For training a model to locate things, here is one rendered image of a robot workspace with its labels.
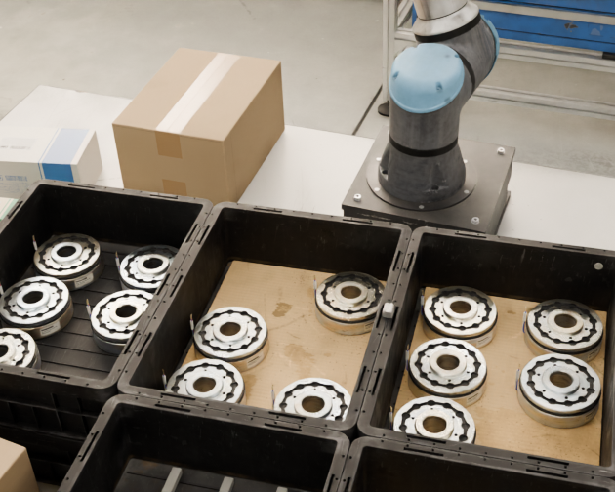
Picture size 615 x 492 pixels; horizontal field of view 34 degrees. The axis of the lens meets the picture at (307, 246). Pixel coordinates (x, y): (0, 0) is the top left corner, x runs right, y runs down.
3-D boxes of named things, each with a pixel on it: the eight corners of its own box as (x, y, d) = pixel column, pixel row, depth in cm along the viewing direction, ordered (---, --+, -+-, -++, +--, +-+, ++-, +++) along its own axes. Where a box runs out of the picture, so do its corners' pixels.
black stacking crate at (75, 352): (51, 237, 167) (36, 181, 160) (222, 262, 161) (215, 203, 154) (-79, 416, 138) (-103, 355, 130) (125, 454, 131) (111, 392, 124)
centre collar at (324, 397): (301, 389, 132) (301, 386, 131) (337, 397, 131) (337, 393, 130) (288, 416, 128) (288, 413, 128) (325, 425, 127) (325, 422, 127)
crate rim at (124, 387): (218, 212, 155) (217, 199, 153) (413, 237, 148) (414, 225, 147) (114, 404, 125) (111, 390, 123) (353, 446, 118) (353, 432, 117)
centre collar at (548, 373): (541, 366, 133) (542, 362, 133) (580, 370, 133) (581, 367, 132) (540, 393, 130) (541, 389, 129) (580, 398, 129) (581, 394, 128)
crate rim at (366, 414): (414, 237, 148) (414, 225, 147) (627, 265, 142) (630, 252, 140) (353, 446, 118) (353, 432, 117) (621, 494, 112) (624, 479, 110)
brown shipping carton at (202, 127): (187, 114, 217) (179, 47, 207) (285, 129, 211) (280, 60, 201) (124, 194, 195) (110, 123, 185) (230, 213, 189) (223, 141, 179)
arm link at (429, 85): (376, 140, 170) (376, 69, 161) (409, 100, 178) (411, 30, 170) (442, 158, 165) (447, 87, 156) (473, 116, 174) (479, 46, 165)
